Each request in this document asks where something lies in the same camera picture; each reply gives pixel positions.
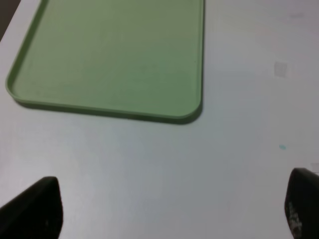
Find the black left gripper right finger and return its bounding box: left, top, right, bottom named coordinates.
left=284, top=168, right=319, bottom=239

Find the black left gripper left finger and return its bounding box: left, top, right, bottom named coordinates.
left=0, top=176, right=63, bottom=239

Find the green plastic tray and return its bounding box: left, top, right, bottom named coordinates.
left=5, top=0, right=205, bottom=124

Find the clear tape strip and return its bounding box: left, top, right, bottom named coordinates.
left=274, top=62, right=288, bottom=78

